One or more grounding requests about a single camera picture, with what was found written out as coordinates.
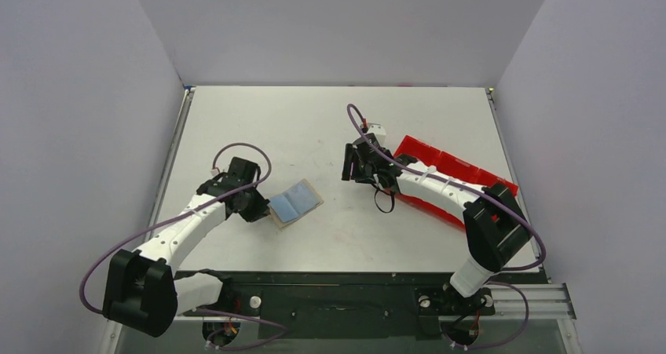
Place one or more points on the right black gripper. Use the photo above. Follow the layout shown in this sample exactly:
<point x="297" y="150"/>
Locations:
<point x="352" y="162"/>

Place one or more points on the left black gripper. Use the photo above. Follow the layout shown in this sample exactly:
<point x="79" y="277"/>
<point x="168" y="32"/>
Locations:
<point x="260" y="209"/>

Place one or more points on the beige leather card holder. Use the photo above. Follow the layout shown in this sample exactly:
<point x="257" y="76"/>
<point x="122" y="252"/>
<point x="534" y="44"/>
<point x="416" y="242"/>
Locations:
<point x="294" y="203"/>

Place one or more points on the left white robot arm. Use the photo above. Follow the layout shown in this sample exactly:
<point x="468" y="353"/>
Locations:
<point x="142" y="291"/>

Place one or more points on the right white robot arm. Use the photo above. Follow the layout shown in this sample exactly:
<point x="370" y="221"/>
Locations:
<point x="491" y="217"/>

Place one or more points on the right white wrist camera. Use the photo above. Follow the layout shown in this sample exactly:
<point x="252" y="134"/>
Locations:
<point x="377" y="129"/>

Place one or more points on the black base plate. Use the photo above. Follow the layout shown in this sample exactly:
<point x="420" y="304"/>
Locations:
<point x="354" y="305"/>

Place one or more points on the aluminium frame rail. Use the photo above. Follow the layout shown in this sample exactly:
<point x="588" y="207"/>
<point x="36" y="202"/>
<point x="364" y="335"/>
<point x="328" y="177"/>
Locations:
<point x="316" y="215"/>

